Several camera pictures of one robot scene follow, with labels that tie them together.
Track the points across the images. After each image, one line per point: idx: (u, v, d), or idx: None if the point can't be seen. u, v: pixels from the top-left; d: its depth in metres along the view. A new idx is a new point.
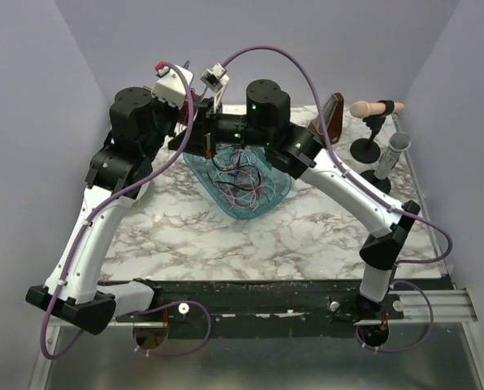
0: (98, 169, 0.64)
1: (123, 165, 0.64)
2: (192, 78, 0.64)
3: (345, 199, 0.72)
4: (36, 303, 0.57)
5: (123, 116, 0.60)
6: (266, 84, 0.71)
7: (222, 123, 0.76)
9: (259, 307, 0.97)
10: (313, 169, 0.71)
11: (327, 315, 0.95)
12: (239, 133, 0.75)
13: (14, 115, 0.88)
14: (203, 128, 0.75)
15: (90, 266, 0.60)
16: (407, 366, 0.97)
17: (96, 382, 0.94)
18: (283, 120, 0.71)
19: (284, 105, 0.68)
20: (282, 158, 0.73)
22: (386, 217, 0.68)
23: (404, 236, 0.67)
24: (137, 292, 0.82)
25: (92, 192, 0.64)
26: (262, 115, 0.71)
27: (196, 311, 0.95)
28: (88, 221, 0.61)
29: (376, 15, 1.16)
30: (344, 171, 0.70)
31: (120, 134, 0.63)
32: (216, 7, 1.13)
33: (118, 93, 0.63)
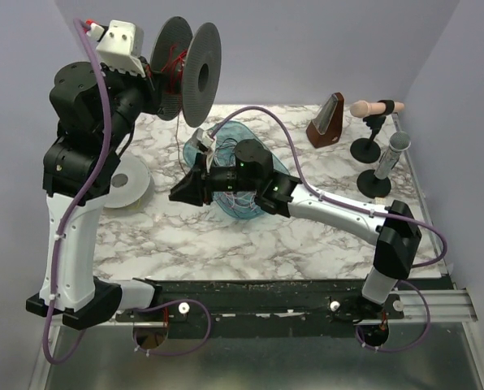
0: (53, 173, 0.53)
1: (81, 160, 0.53)
2: (135, 30, 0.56)
3: (330, 219, 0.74)
4: (37, 312, 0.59)
5: (69, 103, 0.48)
6: (251, 144, 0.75)
7: (215, 177, 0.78)
9: (259, 307, 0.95)
10: (291, 203, 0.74)
11: (327, 315, 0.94)
12: (231, 184, 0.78)
13: (13, 115, 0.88)
14: (199, 187, 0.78)
15: (79, 276, 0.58)
16: (407, 366, 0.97)
17: (96, 382, 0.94)
18: (269, 171, 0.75)
19: (268, 161, 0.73)
20: (268, 203, 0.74)
22: (370, 222, 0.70)
23: (393, 235, 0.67)
24: (138, 292, 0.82)
25: (54, 201, 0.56)
26: (250, 171, 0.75)
27: (196, 310, 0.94)
28: (61, 235, 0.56)
29: (376, 15, 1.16)
30: (320, 195, 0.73)
31: (71, 125, 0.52)
32: (215, 7, 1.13)
33: (58, 76, 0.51)
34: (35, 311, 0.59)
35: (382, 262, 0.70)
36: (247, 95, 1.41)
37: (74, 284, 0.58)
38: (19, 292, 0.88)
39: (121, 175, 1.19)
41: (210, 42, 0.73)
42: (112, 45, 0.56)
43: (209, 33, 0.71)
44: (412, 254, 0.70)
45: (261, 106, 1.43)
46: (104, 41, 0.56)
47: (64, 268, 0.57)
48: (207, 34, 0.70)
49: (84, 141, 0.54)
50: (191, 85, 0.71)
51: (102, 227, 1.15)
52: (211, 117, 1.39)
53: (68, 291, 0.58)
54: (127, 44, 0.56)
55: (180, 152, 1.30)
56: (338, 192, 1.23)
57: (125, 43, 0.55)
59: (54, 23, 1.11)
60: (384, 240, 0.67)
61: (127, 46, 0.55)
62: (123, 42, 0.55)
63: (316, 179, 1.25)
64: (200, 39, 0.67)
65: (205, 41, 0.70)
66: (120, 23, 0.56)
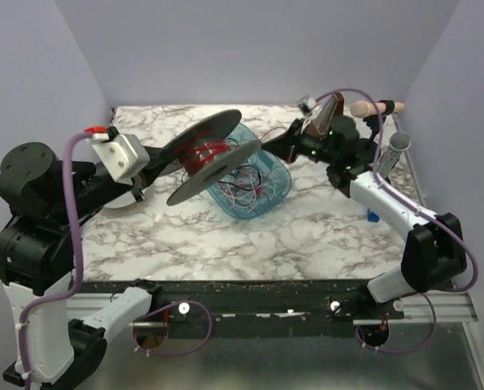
0: (4, 263, 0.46)
1: (32, 248, 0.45)
2: (136, 162, 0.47)
3: (379, 210, 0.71)
4: (14, 383, 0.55)
5: (15, 195, 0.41)
6: (349, 121, 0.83)
7: (304, 141, 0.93)
9: (259, 307, 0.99)
10: (354, 182, 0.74)
11: (327, 315, 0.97)
12: (315, 151, 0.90)
13: (15, 114, 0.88)
14: (289, 143, 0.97)
15: (53, 353, 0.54)
16: (407, 366, 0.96)
17: (95, 383, 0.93)
18: (350, 151, 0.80)
19: (352, 140, 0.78)
20: (334, 175, 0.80)
22: (412, 220, 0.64)
23: (427, 237, 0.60)
24: (134, 305, 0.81)
25: (10, 289, 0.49)
26: (333, 142, 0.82)
27: (196, 311, 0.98)
28: (23, 322, 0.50)
29: (377, 14, 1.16)
30: (379, 183, 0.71)
31: (22, 210, 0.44)
32: (218, 6, 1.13)
33: (4, 162, 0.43)
34: (12, 383, 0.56)
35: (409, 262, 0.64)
36: (248, 95, 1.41)
37: (48, 361, 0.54)
38: None
39: None
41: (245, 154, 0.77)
42: (110, 159, 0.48)
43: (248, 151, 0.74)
44: (441, 272, 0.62)
45: (261, 106, 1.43)
46: (105, 149, 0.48)
47: (34, 347, 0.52)
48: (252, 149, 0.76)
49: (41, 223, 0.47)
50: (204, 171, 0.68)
51: (103, 227, 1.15)
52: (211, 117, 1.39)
53: (43, 367, 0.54)
54: (122, 171, 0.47)
55: None
56: (338, 192, 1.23)
57: (118, 168, 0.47)
59: (54, 23, 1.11)
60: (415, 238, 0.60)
61: (118, 173, 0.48)
62: (118, 166, 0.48)
63: (316, 180, 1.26)
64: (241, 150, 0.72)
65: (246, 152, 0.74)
66: (127, 143, 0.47)
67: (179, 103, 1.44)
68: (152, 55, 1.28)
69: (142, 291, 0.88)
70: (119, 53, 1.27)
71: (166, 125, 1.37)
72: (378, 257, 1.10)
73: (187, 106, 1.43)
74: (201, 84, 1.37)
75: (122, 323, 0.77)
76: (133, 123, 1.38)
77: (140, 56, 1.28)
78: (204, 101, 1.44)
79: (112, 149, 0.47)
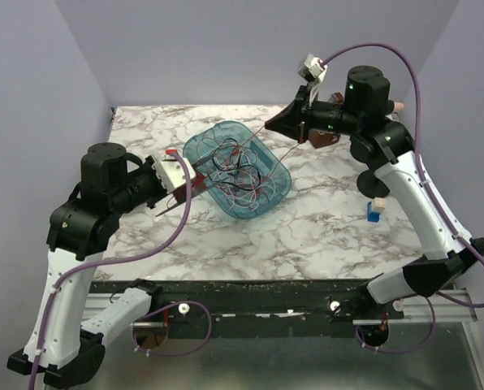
0: (58, 228, 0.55)
1: (85, 220, 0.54)
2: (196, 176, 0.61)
3: (408, 209, 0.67)
4: (19, 370, 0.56)
5: (95, 167, 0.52)
6: (369, 71, 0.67)
7: (317, 113, 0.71)
9: (259, 307, 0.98)
10: (391, 166, 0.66)
11: (327, 315, 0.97)
12: (332, 123, 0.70)
13: (15, 114, 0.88)
14: (298, 118, 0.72)
15: (67, 331, 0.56)
16: (407, 366, 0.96)
17: (95, 383, 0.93)
18: (378, 104, 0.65)
19: (382, 89, 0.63)
20: (365, 143, 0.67)
22: (449, 241, 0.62)
23: (459, 267, 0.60)
24: (133, 307, 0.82)
25: (55, 255, 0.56)
26: (355, 98, 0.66)
27: (196, 311, 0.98)
28: (56, 289, 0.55)
29: (378, 13, 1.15)
30: (424, 180, 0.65)
31: (88, 185, 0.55)
32: (218, 6, 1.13)
33: (91, 146, 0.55)
34: (17, 367, 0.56)
35: (425, 275, 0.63)
36: (248, 95, 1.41)
37: (62, 338, 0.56)
38: (20, 292, 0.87)
39: None
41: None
42: (170, 175, 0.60)
43: None
44: None
45: (261, 106, 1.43)
46: (172, 165, 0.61)
47: (54, 320, 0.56)
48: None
49: (94, 202, 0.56)
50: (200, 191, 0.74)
51: None
52: (211, 117, 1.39)
53: (55, 344, 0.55)
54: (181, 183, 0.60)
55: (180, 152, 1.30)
56: (338, 192, 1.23)
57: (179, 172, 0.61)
59: (55, 24, 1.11)
60: (447, 268, 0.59)
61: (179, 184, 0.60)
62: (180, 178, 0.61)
63: (316, 180, 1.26)
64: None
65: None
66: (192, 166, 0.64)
67: (179, 103, 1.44)
68: (152, 55, 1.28)
69: (141, 293, 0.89)
70: (119, 53, 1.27)
71: (166, 125, 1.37)
72: (378, 257, 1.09)
73: (187, 106, 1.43)
74: (201, 84, 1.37)
75: (123, 325, 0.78)
76: (132, 122, 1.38)
77: (140, 57, 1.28)
78: (204, 101, 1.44)
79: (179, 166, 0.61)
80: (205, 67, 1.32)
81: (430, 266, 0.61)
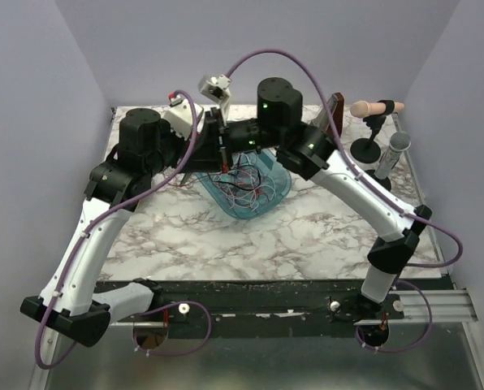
0: (97, 182, 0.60)
1: (123, 179, 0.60)
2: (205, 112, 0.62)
3: (352, 203, 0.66)
4: (30, 313, 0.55)
5: (131, 130, 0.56)
6: (277, 83, 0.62)
7: (234, 135, 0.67)
9: (259, 307, 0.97)
10: (326, 171, 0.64)
11: (327, 315, 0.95)
12: (253, 140, 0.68)
13: (15, 114, 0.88)
14: (215, 145, 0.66)
15: (86, 280, 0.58)
16: (407, 366, 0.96)
17: (95, 383, 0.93)
18: (295, 118, 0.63)
19: (296, 104, 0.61)
20: (293, 158, 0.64)
22: (399, 221, 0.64)
23: (416, 242, 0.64)
24: (134, 297, 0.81)
25: (91, 204, 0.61)
26: (272, 116, 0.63)
27: (196, 311, 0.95)
28: (86, 233, 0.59)
29: (377, 14, 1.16)
30: (358, 174, 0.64)
31: (125, 148, 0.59)
32: (218, 8, 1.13)
33: (129, 110, 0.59)
34: (28, 312, 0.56)
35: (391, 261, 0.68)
36: (248, 95, 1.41)
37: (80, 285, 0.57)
38: (21, 292, 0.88)
39: None
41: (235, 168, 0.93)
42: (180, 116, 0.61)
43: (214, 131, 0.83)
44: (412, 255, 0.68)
45: None
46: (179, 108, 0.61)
47: (76, 265, 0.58)
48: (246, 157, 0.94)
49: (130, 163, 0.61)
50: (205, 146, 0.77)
51: None
52: None
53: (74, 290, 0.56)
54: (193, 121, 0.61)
55: None
56: None
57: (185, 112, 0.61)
59: (56, 25, 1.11)
60: (408, 245, 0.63)
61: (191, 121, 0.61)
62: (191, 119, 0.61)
63: None
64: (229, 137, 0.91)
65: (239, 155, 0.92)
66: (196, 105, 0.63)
67: None
68: (152, 56, 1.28)
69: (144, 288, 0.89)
70: (120, 54, 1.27)
71: None
72: None
73: None
74: None
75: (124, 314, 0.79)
76: None
77: (140, 57, 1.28)
78: (203, 101, 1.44)
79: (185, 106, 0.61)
80: (205, 67, 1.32)
81: (394, 249, 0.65)
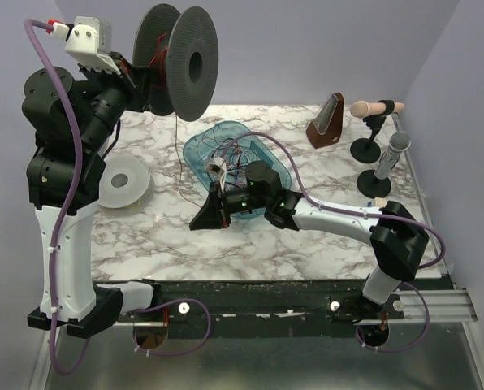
0: (39, 184, 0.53)
1: (65, 171, 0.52)
2: (101, 23, 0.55)
3: (330, 228, 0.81)
4: (41, 327, 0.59)
5: (44, 114, 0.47)
6: (259, 166, 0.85)
7: (230, 199, 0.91)
9: (259, 308, 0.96)
10: (295, 216, 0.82)
11: (327, 315, 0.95)
12: (245, 202, 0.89)
13: (14, 114, 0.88)
14: (217, 206, 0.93)
15: (79, 287, 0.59)
16: (406, 366, 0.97)
17: (96, 383, 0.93)
18: (276, 188, 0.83)
19: (275, 180, 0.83)
20: (277, 218, 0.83)
22: (365, 223, 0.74)
23: (388, 235, 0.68)
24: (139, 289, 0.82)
25: (43, 213, 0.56)
26: (259, 189, 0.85)
27: (196, 309, 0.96)
28: (54, 246, 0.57)
29: (377, 13, 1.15)
30: (318, 205, 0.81)
31: (49, 135, 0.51)
32: (216, 7, 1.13)
33: (27, 85, 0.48)
34: (39, 326, 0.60)
35: (391, 266, 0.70)
36: (248, 95, 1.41)
37: (75, 293, 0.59)
38: (20, 293, 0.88)
39: (121, 175, 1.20)
41: (210, 54, 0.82)
42: (78, 43, 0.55)
43: (195, 21, 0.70)
44: (412, 253, 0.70)
45: (261, 106, 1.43)
46: (71, 36, 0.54)
47: (62, 278, 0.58)
48: (196, 16, 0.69)
49: (64, 148, 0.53)
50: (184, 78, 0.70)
51: (102, 227, 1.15)
52: (211, 117, 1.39)
53: (70, 301, 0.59)
54: (92, 41, 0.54)
55: (180, 152, 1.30)
56: (338, 192, 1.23)
57: (89, 41, 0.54)
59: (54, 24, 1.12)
60: (378, 240, 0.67)
61: (92, 44, 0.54)
62: (88, 40, 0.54)
63: (316, 179, 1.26)
64: (187, 21, 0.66)
65: (194, 23, 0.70)
66: (84, 19, 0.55)
67: None
68: None
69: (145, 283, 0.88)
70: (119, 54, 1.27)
71: (166, 124, 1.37)
72: None
73: None
74: None
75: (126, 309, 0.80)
76: (132, 122, 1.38)
77: None
78: None
79: (75, 32, 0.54)
80: None
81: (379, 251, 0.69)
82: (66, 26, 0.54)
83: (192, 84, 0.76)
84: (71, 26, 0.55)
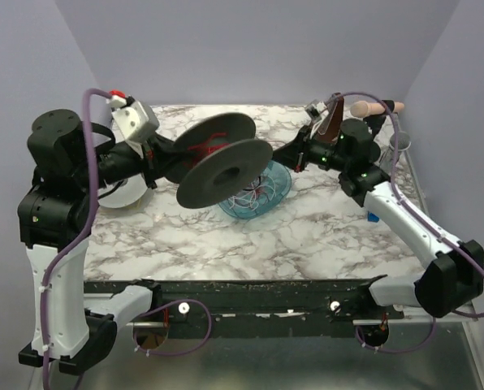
0: (29, 223, 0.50)
1: (59, 207, 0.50)
2: (151, 122, 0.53)
3: (396, 227, 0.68)
4: (32, 363, 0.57)
5: (47, 149, 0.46)
6: (359, 123, 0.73)
7: (313, 149, 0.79)
9: (260, 307, 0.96)
10: (369, 193, 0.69)
11: (327, 315, 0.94)
12: (326, 158, 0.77)
13: (15, 114, 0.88)
14: (297, 149, 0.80)
15: (71, 323, 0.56)
16: (407, 366, 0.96)
17: (96, 383, 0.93)
18: (362, 155, 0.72)
19: (365, 144, 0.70)
20: (347, 183, 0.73)
22: (434, 244, 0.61)
23: (450, 265, 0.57)
24: (136, 300, 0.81)
25: (34, 252, 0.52)
26: (345, 147, 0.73)
27: (196, 310, 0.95)
28: (45, 286, 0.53)
29: (377, 12, 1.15)
30: (399, 198, 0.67)
31: (49, 171, 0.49)
32: (217, 7, 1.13)
33: (36, 123, 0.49)
34: (30, 362, 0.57)
35: (431, 295, 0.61)
36: (248, 95, 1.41)
37: (67, 331, 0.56)
38: (19, 294, 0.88)
39: None
41: (254, 172, 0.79)
42: (123, 122, 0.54)
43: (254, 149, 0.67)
44: (460, 296, 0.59)
45: (261, 106, 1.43)
46: (123, 112, 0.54)
47: (54, 315, 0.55)
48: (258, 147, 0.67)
49: (61, 186, 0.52)
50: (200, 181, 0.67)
51: (103, 227, 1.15)
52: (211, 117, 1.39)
53: (62, 337, 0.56)
54: (131, 131, 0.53)
55: None
56: (338, 192, 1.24)
57: (130, 130, 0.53)
59: (55, 24, 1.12)
60: (435, 266, 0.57)
61: (129, 134, 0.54)
62: (129, 127, 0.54)
63: (316, 179, 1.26)
64: (244, 148, 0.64)
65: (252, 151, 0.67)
66: (141, 108, 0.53)
67: (179, 103, 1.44)
68: (152, 55, 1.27)
69: (142, 288, 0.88)
70: (119, 54, 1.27)
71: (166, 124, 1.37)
72: (378, 257, 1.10)
73: (187, 106, 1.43)
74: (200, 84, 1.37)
75: (124, 318, 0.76)
76: None
77: (140, 56, 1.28)
78: (203, 101, 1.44)
79: (127, 114, 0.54)
80: (205, 67, 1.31)
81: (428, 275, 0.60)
82: (124, 101, 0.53)
83: (211, 184, 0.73)
84: (131, 101, 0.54)
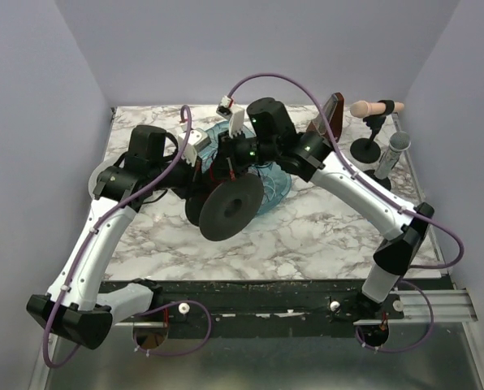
0: (105, 182, 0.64)
1: (129, 179, 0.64)
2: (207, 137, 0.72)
3: (352, 202, 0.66)
4: (36, 311, 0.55)
5: (144, 136, 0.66)
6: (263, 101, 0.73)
7: (239, 146, 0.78)
9: (260, 307, 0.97)
10: (320, 171, 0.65)
11: (327, 315, 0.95)
12: (253, 151, 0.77)
13: (15, 115, 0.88)
14: (223, 153, 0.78)
15: (93, 275, 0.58)
16: (407, 367, 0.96)
17: (96, 383, 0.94)
18: (283, 127, 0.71)
19: (278, 111, 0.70)
20: (291, 160, 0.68)
22: (398, 218, 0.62)
23: (417, 238, 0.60)
24: (136, 300, 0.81)
25: (99, 203, 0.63)
26: (263, 127, 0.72)
27: (196, 310, 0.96)
28: (95, 229, 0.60)
29: (377, 12, 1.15)
30: (353, 173, 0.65)
31: (133, 155, 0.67)
32: (217, 7, 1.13)
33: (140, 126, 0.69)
34: (35, 314, 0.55)
35: (391, 261, 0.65)
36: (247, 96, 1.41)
37: (88, 279, 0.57)
38: (20, 295, 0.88)
39: None
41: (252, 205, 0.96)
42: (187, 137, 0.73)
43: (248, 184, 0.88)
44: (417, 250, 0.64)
45: None
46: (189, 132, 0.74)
47: (85, 260, 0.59)
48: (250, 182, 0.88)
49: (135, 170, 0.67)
50: (215, 210, 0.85)
51: None
52: (211, 117, 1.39)
53: (82, 284, 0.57)
54: (195, 140, 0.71)
55: None
56: None
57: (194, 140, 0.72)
59: (55, 24, 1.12)
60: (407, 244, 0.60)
61: (193, 142, 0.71)
62: (194, 138, 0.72)
63: None
64: (240, 183, 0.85)
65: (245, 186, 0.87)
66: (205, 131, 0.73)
67: (179, 103, 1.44)
68: (151, 55, 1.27)
69: (144, 288, 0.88)
70: (120, 54, 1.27)
71: (166, 125, 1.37)
72: None
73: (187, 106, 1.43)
74: (200, 84, 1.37)
75: (122, 314, 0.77)
76: (133, 122, 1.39)
77: (140, 56, 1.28)
78: (203, 101, 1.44)
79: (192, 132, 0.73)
80: (205, 67, 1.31)
81: (393, 247, 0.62)
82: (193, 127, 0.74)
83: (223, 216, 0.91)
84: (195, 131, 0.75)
